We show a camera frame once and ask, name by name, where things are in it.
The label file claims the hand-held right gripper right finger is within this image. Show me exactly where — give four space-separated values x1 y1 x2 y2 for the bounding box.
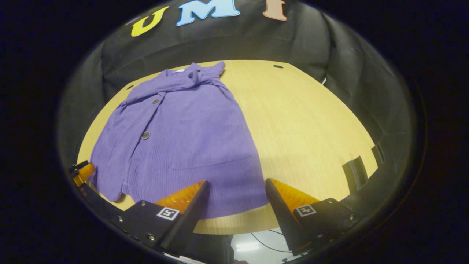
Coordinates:
265 178 361 256

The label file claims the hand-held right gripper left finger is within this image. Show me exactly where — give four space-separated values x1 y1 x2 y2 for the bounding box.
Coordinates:
117 180 209 253

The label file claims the purple button shirt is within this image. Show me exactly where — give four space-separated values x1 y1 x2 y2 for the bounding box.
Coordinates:
89 61 270 220

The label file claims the black chair backrest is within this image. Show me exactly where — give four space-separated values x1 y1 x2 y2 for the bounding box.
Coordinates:
342 143 386 194

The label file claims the black backdrop cloth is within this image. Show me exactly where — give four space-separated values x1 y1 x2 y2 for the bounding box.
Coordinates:
57 0 418 206

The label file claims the black floor cable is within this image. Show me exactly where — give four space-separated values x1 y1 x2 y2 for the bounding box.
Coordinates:
251 229 292 253

